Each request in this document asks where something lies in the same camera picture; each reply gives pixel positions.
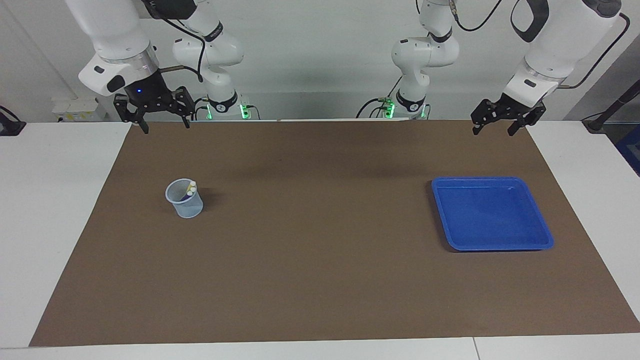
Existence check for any black left arm base cable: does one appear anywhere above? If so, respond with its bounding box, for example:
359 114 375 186
356 75 401 119

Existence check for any brown table mat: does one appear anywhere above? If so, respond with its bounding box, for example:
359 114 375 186
29 119 640 347

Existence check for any white wall socket box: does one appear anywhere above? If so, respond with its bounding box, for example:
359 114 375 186
52 97 107 122

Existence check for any blue crate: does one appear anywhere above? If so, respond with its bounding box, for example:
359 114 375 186
615 125 640 177

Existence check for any pale blue mesh pen cup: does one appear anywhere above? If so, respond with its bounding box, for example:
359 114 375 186
165 178 204 219

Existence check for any black table clamp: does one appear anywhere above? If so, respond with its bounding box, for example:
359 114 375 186
0 106 27 137

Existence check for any black stand pole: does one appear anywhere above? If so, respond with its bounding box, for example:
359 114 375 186
582 79 640 133

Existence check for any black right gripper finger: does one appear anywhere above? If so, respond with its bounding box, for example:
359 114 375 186
114 94 150 135
172 86 196 130

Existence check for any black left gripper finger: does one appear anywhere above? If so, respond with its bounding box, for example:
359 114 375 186
507 104 547 137
471 99 501 136

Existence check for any blue plastic tray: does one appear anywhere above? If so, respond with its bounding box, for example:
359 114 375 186
431 176 555 252

